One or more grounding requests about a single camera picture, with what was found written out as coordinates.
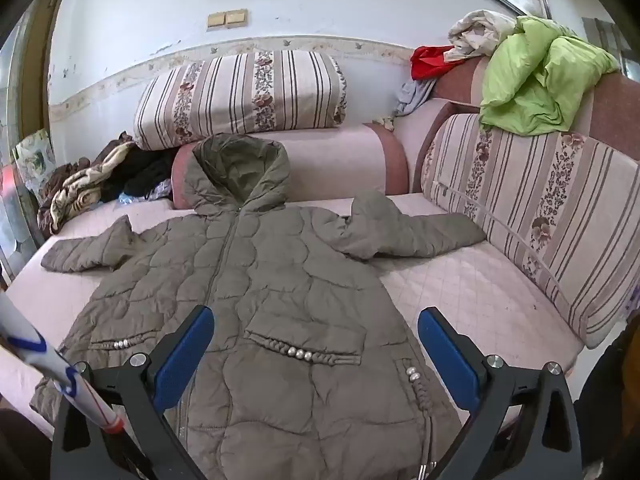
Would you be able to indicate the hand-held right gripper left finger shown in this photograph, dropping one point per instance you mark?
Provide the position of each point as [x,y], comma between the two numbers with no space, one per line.
[182,357]

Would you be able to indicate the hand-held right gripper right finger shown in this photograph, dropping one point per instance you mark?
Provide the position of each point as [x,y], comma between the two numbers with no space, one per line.
[447,365]

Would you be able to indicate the olive hooded puffer jacket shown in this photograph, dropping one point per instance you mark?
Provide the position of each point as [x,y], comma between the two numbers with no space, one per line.
[280,285]

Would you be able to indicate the pink sofa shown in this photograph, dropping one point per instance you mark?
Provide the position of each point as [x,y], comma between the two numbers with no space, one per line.
[450,285]

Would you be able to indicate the glass panel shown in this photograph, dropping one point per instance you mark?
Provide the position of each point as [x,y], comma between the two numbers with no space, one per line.
[12,220]

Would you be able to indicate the brown and cream blanket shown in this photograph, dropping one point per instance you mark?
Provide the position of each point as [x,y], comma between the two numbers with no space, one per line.
[80,185]

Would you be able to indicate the clear plastic bag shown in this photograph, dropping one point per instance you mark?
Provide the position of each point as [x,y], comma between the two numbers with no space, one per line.
[157,191]

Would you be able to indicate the floral printed panel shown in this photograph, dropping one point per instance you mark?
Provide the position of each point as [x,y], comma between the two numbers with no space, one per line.
[32,160]

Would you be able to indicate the wide striped floral cushion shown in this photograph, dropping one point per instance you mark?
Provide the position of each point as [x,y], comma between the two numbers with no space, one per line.
[550,210]

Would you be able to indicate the black clothing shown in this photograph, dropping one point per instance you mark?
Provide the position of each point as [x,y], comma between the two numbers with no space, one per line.
[145,172]

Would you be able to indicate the long striped floral cushion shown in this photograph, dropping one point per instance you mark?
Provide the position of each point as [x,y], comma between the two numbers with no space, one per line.
[240,95]

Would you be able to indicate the grey-blue cloth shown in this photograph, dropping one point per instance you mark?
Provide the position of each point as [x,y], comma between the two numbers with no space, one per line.
[412,97]

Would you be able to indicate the green quilt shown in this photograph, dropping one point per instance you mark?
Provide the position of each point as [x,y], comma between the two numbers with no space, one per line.
[530,80]

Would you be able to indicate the red cloth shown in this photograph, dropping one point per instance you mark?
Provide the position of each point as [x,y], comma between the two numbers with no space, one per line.
[427,62]

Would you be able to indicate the cream quilt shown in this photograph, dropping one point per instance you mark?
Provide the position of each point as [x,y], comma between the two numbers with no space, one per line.
[475,35]

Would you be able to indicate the wooden door frame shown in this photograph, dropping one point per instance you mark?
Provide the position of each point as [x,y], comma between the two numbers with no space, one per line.
[35,75]

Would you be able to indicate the beige wall switch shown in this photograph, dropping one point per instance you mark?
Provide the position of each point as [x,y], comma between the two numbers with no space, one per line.
[216,20]
[236,17]

